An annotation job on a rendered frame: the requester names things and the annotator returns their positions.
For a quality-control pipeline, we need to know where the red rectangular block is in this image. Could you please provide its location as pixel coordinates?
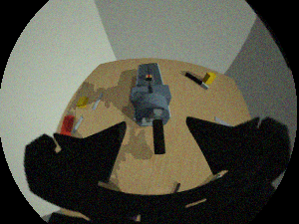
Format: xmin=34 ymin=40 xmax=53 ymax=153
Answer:
xmin=60 ymin=115 xmax=74 ymax=136

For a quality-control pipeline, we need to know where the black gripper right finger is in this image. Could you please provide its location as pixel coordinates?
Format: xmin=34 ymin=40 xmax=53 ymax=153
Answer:
xmin=185 ymin=116 xmax=261 ymax=176

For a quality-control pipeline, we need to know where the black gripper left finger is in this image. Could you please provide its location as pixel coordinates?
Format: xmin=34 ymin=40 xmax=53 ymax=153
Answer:
xmin=53 ymin=122 xmax=127 ymax=184

